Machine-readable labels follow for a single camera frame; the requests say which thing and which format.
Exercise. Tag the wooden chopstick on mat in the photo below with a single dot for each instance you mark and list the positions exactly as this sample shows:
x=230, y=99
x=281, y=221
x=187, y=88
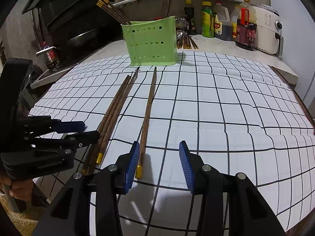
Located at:
x=99, y=152
x=105, y=117
x=94, y=146

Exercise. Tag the gold-capped wooden chopstick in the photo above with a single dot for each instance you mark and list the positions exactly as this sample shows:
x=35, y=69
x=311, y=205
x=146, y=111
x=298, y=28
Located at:
x=145, y=126

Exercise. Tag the green label bottle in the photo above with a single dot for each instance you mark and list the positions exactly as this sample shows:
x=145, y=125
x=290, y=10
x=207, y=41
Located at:
x=207, y=17

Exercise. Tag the chopsticks bundle on counter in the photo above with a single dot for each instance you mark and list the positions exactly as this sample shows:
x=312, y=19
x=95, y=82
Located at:
x=185, y=41

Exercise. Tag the dark soy sauce bottle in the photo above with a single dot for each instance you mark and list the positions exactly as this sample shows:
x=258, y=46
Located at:
x=246, y=29

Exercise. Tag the black range hood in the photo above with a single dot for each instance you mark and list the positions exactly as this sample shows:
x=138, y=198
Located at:
x=76, y=28

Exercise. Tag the white air fryer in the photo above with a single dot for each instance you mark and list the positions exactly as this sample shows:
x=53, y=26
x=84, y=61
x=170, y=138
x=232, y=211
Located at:
x=268, y=35

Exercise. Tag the tall black sauce bottle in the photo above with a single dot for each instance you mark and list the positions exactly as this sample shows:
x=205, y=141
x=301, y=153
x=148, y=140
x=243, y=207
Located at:
x=189, y=12

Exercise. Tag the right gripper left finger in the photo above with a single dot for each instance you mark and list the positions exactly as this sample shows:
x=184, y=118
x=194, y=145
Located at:
x=69, y=212

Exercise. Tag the left hand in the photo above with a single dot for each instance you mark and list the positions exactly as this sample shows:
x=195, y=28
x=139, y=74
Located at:
x=21, y=190

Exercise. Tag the large dark vinegar jug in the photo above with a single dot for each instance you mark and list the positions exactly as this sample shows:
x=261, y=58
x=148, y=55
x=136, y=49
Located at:
x=223, y=28

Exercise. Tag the white grid-pattern mat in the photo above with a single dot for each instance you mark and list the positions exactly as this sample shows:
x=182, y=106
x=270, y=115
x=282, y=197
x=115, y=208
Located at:
x=238, y=115

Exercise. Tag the green perforated utensil holder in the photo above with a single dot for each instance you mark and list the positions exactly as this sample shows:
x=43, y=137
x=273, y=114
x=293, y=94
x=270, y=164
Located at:
x=151, y=42

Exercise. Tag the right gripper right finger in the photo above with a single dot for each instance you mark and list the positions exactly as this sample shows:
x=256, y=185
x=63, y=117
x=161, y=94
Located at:
x=229, y=202

